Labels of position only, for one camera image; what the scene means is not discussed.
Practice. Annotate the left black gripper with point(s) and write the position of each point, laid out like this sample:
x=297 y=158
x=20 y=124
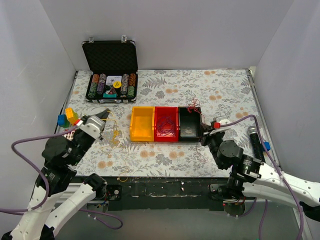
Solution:
x=82 y=139

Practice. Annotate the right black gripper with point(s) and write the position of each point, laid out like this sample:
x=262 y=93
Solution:
x=207 y=133

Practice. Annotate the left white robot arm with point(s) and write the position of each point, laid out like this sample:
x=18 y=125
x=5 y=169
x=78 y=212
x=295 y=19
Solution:
x=42 y=220

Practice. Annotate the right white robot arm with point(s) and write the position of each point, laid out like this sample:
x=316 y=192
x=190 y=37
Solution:
x=251 y=177

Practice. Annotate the black plastic bin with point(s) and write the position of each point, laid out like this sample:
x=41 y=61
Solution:
x=189 y=121

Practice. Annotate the stacked coloured toy bricks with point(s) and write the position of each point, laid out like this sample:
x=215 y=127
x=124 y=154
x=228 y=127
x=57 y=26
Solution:
x=68 y=119

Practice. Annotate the red white toy brick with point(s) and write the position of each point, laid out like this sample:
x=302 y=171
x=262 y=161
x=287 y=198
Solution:
x=69 y=135

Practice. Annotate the yellow plastic bin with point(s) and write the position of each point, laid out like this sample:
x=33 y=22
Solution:
x=142 y=124

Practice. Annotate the black poker chip case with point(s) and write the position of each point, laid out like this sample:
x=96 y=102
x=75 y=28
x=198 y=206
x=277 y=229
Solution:
x=114 y=70

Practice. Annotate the black microphone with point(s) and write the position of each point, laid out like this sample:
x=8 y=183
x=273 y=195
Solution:
x=257 y=147

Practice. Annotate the floral table mat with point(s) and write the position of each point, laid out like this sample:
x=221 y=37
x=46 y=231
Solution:
x=220 y=92

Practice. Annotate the red plastic bin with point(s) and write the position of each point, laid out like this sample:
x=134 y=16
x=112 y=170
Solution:
x=166 y=124

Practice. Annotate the small blue block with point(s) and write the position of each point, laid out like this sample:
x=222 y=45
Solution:
x=266 y=146

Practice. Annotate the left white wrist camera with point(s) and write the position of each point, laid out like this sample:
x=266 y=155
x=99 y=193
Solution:
x=93 y=126

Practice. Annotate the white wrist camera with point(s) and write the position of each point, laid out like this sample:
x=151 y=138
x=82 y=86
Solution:
x=93 y=126
x=219 y=123

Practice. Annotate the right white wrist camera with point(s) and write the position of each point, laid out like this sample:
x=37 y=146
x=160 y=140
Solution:
x=219 y=123

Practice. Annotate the aluminium frame rail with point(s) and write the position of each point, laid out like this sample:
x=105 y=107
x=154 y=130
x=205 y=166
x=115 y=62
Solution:
x=74 y=191

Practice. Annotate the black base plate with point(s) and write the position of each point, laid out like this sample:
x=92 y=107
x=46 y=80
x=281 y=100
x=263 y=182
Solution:
x=161 y=193

